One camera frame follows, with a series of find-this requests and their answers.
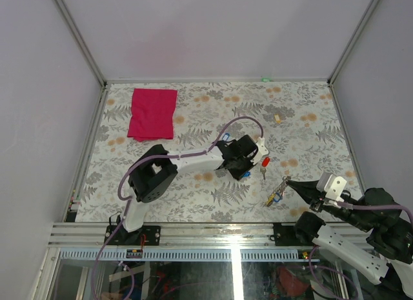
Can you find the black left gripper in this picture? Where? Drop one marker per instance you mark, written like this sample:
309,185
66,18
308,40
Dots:
238,175

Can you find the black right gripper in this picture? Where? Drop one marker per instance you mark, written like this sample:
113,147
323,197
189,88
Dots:
308,191

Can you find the grey keyring with yellow handle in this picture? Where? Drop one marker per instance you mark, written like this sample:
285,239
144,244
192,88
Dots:
281,187

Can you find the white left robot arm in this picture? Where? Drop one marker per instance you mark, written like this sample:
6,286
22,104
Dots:
150,177

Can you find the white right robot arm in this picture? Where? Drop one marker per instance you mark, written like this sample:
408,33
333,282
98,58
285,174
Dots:
373,234

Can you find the loose red tag key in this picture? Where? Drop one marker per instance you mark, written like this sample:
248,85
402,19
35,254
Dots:
263,167

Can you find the loose yellow tag key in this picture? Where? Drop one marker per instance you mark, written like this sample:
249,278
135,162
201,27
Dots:
277,118

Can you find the pink folded cloth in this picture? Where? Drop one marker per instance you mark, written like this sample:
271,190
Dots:
152,113

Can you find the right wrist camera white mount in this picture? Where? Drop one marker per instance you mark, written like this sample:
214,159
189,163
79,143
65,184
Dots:
332,185

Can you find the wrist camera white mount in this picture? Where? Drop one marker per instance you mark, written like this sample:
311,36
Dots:
260,152
332,185

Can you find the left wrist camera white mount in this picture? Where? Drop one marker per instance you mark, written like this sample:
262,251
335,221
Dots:
260,152

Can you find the metal front rail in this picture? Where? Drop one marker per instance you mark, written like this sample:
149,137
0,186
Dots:
182,242

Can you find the aluminium enclosure frame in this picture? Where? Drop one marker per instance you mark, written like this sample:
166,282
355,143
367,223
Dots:
215,53

